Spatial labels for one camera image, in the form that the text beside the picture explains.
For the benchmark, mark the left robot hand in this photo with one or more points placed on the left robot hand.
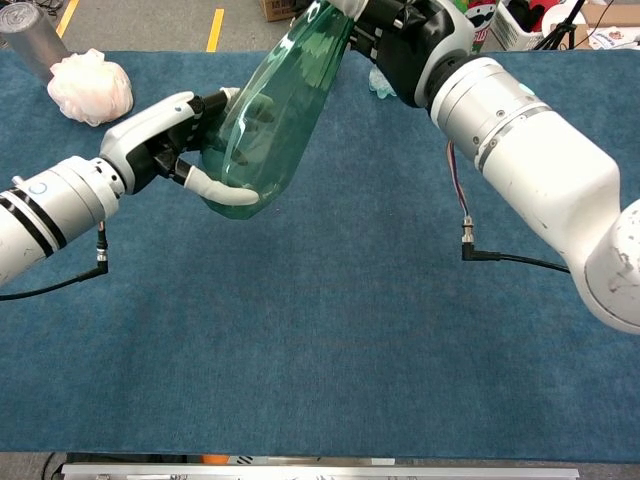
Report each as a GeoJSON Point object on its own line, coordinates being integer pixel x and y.
{"type": "Point", "coordinates": [145, 130]}

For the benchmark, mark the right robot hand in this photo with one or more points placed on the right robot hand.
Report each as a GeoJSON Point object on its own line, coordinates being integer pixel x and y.
{"type": "Point", "coordinates": [420, 40]}

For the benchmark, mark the green plastic spray bottle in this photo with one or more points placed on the green plastic spray bottle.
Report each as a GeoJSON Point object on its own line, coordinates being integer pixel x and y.
{"type": "Point", "coordinates": [280, 100]}

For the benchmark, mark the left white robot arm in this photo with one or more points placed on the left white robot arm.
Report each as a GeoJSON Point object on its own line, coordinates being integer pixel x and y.
{"type": "Point", "coordinates": [50, 210]}

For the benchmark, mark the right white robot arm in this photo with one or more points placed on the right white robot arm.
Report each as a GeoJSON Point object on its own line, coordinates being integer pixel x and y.
{"type": "Point", "coordinates": [540, 160]}

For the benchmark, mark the clear water bottle red label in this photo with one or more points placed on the clear water bottle red label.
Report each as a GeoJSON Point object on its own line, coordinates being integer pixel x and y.
{"type": "Point", "coordinates": [379, 85]}

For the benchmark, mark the green Pringles can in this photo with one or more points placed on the green Pringles can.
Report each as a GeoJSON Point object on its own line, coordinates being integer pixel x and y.
{"type": "Point", "coordinates": [482, 30]}

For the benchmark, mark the white mesh bath pouf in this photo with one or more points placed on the white mesh bath pouf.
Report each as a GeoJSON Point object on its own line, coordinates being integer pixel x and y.
{"type": "Point", "coordinates": [90, 90]}

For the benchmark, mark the white plastic basket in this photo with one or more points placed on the white plastic basket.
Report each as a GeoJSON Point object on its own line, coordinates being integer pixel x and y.
{"type": "Point", "coordinates": [510, 25]}

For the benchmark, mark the yellow floor tape strip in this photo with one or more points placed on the yellow floor tape strip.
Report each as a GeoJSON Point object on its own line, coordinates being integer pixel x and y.
{"type": "Point", "coordinates": [215, 30]}
{"type": "Point", "coordinates": [67, 17]}

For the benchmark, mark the black tripod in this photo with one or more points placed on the black tripod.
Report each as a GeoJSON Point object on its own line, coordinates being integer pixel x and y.
{"type": "Point", "coordinates": [560, 27]}

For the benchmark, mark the grey metal cylinder can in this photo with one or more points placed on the grey metal cylinder can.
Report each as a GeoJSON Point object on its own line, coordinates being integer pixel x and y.
{"type": "Point", "coordinates": [30, 35]}

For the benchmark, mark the small brown cardboard box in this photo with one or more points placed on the small brown cardboard box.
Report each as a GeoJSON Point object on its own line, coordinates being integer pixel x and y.
{"type": "Point", "coordinates": [272, 10]}

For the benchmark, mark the large flat cardboard box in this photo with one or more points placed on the large flat cardboard box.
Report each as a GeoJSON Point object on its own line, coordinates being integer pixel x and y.
{"type": "Point", "coordinates": [615, 35]}

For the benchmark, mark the aluminium profile rail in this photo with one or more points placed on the aluminium profile rail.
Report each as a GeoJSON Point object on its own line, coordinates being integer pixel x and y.
{"type": "Point", "coordinates": [300, 471]}

